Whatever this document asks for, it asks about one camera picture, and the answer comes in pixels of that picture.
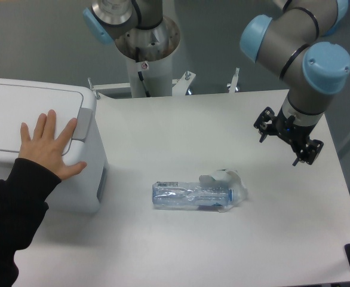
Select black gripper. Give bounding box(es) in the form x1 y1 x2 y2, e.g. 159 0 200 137
254 106 324 166

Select white lidded trash can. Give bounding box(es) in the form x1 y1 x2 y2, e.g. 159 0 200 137
0 78 108 213

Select black-sleeved forearm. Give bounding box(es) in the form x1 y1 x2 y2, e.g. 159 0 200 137
0 158 61 286

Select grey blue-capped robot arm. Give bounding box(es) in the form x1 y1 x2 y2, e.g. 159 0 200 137
82 1 350 164

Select bare human hand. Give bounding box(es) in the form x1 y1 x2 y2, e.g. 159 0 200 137
19 110 87 181

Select metal clamp screw right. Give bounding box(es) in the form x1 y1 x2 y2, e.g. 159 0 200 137
226 68 240 93

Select crushed clear plastic bottle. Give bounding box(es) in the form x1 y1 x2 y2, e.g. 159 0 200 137
152 181 237 211

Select white table frame bracket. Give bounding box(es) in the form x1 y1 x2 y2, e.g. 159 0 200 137
87 71 197 100

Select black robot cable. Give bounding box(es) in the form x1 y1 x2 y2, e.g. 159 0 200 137
134 47 151 98

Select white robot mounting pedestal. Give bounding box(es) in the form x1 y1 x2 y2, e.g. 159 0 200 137
115 16 180 97

